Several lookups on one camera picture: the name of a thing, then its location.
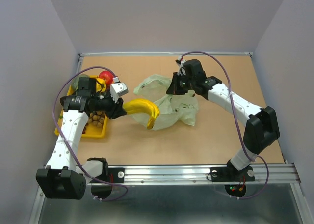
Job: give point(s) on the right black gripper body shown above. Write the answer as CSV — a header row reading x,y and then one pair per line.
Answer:
x,y
186,83

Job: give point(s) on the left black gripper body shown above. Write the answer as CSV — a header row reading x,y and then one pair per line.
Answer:
x,y
105,104

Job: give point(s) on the brown fake longan bunch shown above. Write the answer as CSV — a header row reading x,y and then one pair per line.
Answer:
x,y
97,119

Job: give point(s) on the green avocado print plastic bag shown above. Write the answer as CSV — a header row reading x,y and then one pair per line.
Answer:
x,y
172,108

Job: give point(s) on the yellow fake banana bunch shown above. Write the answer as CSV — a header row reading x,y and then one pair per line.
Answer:
x,y
143,106

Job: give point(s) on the yellow fake bell pepper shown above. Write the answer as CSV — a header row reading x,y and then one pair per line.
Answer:
x,y
100,85

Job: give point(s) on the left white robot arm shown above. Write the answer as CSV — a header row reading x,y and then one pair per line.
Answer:
x,y
64,177

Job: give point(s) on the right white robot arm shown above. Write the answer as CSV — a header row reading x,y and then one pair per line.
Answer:
x,y
261,124

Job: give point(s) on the green fake melon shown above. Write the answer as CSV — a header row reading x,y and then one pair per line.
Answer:
x,y
75,81

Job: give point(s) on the red fake apple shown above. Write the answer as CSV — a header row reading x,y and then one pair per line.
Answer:
x,y
107,76

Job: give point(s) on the dark fake avocado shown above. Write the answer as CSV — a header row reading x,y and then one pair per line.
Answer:
x,y
62,100

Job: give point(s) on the yellow plastic tray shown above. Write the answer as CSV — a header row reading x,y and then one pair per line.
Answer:
x,y
91,130

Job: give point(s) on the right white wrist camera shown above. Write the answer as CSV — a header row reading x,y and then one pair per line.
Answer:
x,y
180,62

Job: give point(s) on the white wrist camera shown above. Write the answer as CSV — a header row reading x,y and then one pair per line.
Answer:
x,y
117,89
180,62

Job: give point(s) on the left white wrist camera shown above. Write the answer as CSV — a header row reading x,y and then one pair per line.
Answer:
x,y
117,89

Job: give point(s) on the aluminium mounting rail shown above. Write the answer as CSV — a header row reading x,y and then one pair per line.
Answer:
x,y
134,175

